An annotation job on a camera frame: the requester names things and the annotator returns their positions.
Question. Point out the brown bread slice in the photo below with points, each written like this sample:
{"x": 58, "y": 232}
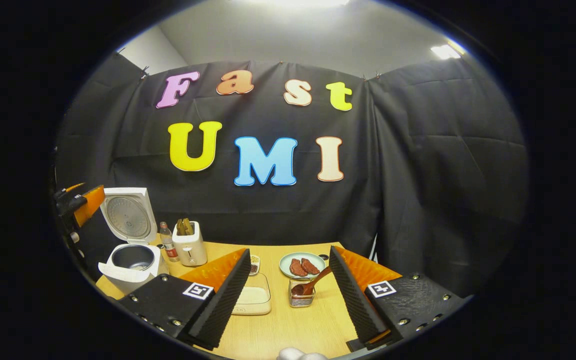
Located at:
{"x": 181, "y": 227}
{"x": 189, "y": 226}

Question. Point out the red label plastic bottle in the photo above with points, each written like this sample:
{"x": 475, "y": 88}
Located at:
{"x": 170, "y": 252}

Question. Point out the white divided grain dish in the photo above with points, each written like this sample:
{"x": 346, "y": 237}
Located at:
{"x": 254, "y": 267}

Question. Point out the brown meat slice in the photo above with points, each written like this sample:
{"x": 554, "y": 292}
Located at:
{"x": 298, "y": 268}
{"x": 311, "y": 266}

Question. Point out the clear container of rice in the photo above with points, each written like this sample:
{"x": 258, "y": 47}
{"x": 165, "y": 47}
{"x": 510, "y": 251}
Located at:
{"x": 255, "y": 297}

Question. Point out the small ceiling light panel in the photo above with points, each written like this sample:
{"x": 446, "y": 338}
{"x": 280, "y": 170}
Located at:
{"x": 445, "y": 51}

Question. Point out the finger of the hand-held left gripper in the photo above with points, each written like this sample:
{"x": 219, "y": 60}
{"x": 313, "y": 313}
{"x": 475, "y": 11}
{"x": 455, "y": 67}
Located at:
{"x": 90, "y": 202}
{"x": 68, "y": 192}

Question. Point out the white rice cooker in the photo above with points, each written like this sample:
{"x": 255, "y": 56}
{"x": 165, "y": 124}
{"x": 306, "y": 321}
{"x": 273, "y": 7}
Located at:
{"x": 118, "y": 275}

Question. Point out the pale green plate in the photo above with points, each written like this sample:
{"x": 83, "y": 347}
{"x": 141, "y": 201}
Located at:
{"x": 285, "y": 265}

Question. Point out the large ceiling light panel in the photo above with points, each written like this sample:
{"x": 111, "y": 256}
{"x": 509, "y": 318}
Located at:
{"x": 308, "y": 2}

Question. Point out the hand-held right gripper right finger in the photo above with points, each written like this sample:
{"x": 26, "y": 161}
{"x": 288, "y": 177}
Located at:
{"x": 353, "y": 300}

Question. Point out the white toaster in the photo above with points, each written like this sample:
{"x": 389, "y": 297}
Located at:
{"x": 190, "y": 250}

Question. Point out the black backdrop cloth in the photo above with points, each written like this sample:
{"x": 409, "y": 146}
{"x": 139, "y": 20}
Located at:
{"x": 418, "y": 190}

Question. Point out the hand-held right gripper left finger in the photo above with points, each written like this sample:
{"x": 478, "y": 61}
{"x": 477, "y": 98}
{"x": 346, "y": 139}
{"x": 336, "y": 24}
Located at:
{"x": 220, "y": 305}

